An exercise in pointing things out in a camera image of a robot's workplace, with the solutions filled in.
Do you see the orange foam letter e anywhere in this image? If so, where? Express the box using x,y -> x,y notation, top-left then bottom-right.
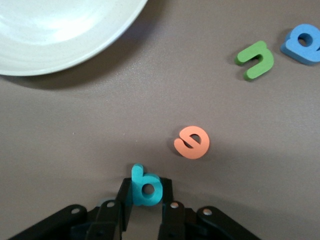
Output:
173,125 -> 211,160

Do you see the blue foam letter a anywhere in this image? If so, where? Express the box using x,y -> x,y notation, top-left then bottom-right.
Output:
279,23 -> 320,67

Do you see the green foam letter u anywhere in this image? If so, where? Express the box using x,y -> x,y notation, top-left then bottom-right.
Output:
234,40 -> 275,82

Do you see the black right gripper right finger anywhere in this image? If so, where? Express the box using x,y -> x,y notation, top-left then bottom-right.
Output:
157,178 -> 186,240

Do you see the beige plate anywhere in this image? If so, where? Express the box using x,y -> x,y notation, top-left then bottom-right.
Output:
0,0 -> 150,77

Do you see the teal foam letter q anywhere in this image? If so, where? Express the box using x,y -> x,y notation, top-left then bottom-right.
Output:
130,163 -> 164,207

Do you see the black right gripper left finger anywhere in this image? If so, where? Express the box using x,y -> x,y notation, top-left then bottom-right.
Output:
85,177 -> 134,240

